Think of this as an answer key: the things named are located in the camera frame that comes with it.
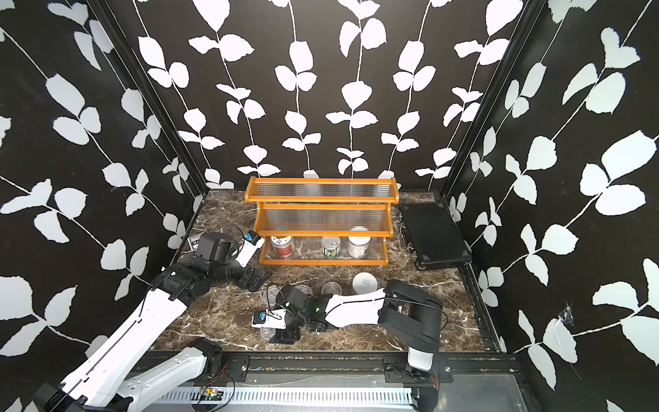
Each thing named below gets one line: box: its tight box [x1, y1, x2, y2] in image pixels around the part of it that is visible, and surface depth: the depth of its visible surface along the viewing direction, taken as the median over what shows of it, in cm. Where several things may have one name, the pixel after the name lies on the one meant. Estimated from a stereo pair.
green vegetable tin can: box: [320, 235, 341, 258], surface depth 95 cm
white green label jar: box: [352, 272, 378, 295], surface depth 83 cm
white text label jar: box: [347, 225, 372, 259], surface depth 93 cm
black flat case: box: [399, 199, 472, 271], surface depth 98 cm
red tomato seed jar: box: [270, 235, 295, 260], surface depth 94 cm
